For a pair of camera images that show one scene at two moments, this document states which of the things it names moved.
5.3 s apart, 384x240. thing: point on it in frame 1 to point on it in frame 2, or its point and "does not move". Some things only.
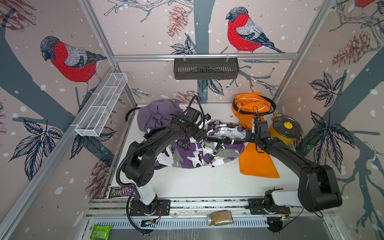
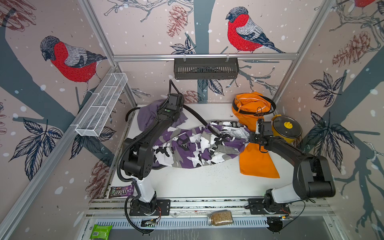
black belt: [134, 108] does not move
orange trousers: [248, 106] does not move
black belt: [226, 140] to [211, 127]
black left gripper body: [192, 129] to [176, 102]
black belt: [262, 113] does not move
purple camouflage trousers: [191, 152] does not move
